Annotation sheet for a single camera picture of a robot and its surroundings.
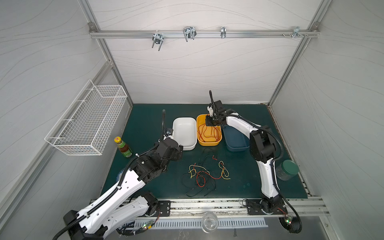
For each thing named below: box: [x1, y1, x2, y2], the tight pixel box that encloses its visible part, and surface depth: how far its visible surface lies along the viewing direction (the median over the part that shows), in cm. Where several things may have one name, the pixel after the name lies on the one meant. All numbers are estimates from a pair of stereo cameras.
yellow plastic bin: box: [196, 114, 223, 147], surface depth 103 cm
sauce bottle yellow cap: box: [114, 136, 133, 158], surface depth 84 cm
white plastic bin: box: [172, 117, 198, 151], surface depth 106 cm
